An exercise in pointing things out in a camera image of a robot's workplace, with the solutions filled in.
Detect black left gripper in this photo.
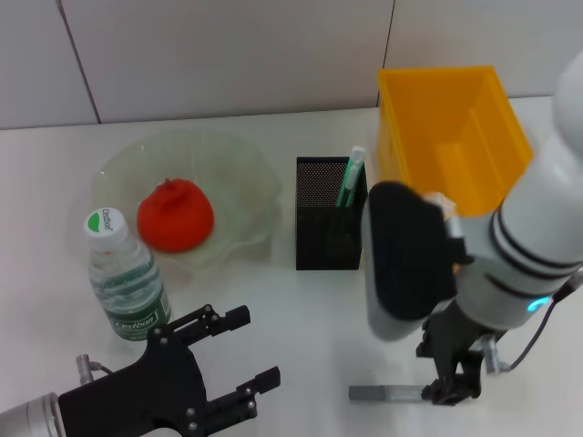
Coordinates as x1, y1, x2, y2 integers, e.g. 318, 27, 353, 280
57, 303, 281, 437

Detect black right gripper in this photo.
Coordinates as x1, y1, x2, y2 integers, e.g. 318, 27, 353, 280
414, 299, 507, 407

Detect grey marker pen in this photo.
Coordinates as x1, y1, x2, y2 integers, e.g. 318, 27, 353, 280
348, 384, 433, 404

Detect clear water bottle green label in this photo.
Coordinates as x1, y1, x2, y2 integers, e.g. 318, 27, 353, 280
84, 207, 177, 343

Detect red-orange toy orange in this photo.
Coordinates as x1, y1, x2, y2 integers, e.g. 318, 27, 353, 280
136, 178, 215, 254

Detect green pen with clear cap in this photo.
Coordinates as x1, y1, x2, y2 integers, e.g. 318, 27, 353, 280
334, 146, 368, 208

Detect black mesh pen holder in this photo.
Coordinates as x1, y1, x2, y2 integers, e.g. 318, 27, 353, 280
294, 156, 369, 271

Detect translucent green wavy fruit plate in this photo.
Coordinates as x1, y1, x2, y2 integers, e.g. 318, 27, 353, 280
88, 128, 283, 275

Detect yellow plastic bin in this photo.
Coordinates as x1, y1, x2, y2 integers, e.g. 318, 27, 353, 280
375, 65, 536, 218

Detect right wrist cable with plug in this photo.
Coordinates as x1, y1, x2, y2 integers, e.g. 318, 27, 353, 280
481, 268, 583, 375

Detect wrist cable with plug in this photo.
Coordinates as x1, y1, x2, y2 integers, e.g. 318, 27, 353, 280
74, 353, 114, 386
481, 268, 583, 375

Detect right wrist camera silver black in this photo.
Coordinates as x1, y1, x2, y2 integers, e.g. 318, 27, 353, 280
361, 180, 474, 342

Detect left wrist cable with plug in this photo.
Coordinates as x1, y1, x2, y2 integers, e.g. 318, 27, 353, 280
74, 353, 114, 386

